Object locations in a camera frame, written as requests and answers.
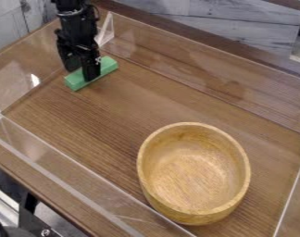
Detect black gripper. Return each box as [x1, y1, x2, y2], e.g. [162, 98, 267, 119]
[52, 0, 100, 81]

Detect green rectangular block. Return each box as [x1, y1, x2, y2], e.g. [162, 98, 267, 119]
[63, 56, 117, 92]

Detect brown wooden bowl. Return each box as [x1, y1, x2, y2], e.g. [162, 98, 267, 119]
[136, 122, 251, 226]

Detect clear acrylic tray walls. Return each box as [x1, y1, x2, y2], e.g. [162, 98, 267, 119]
[0, 8, 300, 237]

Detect black table leg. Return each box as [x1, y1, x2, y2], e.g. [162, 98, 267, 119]
[23, 193, 39, 214]

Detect black metal bracket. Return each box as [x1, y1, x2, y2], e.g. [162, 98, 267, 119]
[17, 212, 61, 237]

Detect black cable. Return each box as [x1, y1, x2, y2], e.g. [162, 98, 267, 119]
[0, 217, 9, 237]

